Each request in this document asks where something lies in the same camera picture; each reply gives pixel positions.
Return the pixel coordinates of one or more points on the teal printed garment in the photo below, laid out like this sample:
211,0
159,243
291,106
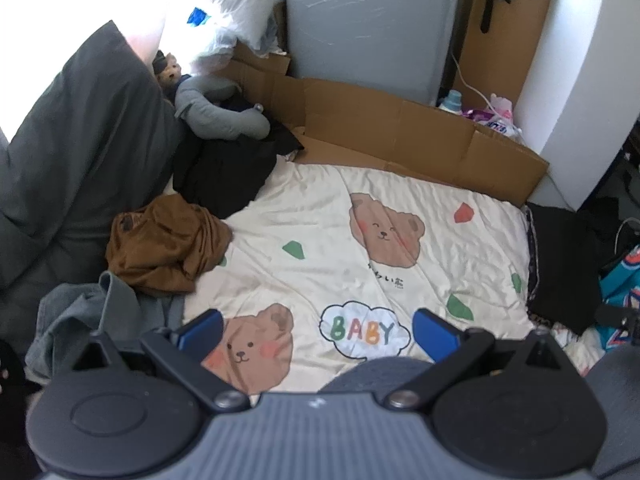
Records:
620,285

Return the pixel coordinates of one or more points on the brown board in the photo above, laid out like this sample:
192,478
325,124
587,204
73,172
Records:
525,35

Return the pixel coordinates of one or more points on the grey-blue garment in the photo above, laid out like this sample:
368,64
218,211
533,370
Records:
75,320

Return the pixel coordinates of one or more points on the dark grey black clothes pile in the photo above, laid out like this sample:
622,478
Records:
75,160

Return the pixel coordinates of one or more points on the bottle with light blue cap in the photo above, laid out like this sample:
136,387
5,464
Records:
452,102

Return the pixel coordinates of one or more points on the purple and white plastic packet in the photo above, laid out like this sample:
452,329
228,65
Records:
492,117

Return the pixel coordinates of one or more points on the black folded cloth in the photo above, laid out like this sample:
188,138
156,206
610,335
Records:
565,260

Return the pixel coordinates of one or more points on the cream bear printed blanket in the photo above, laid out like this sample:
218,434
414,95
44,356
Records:
310,220

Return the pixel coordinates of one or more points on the small teddy bear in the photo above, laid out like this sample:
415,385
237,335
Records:
169,72

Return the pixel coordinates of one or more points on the white cabinet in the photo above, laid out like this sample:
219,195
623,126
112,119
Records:
575,85

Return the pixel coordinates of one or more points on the grey neck pillow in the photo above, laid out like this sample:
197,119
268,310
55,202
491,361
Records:
220,120

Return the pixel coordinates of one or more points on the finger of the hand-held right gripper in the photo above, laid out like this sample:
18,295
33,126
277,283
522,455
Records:
620,322

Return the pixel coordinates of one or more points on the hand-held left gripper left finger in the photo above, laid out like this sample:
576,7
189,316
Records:
200,342

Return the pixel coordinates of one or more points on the person's right leg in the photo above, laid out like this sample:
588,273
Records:
620,410

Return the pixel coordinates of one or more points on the brown cardboard sheet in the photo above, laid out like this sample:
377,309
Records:
400,130

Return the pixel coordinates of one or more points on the brown printed t-shirt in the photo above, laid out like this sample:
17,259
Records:
160,245

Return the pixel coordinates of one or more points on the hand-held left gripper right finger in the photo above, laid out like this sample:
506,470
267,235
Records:
435,340

